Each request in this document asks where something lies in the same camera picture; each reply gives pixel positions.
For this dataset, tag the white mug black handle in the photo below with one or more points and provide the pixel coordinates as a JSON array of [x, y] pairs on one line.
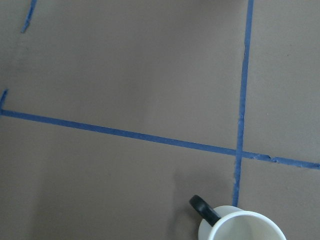
[[228, 222]]

